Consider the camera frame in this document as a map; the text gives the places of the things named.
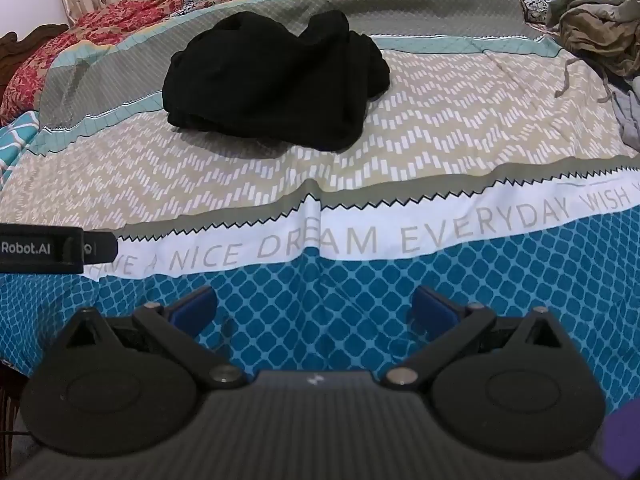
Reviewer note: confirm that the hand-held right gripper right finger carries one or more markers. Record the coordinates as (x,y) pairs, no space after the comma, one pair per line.
(431,305)

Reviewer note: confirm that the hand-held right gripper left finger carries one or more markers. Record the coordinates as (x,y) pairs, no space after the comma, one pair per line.
(196,305)

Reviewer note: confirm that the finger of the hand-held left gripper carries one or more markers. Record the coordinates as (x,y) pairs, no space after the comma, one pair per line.
(102,247)

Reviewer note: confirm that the black pants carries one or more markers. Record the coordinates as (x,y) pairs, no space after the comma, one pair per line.
(280,80)

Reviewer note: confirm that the teal lattice pillow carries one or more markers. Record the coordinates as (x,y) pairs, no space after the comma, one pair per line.
(17,135)

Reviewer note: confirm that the patterned teal and beige bedspread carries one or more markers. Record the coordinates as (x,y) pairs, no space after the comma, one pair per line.
(450,150)

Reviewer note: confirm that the carved wooden headboard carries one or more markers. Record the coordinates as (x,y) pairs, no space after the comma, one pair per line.
(20,52)

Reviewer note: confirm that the red floral blanket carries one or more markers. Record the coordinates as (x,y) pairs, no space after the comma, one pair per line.
(100,35)

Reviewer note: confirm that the purple cloth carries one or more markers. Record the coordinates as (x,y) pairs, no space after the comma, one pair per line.
(625,445)

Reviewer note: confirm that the grey cloth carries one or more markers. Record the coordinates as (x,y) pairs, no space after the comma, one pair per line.
(629,115)

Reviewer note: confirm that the olive crumpled garment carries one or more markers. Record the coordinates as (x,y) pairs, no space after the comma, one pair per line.
(600,25)

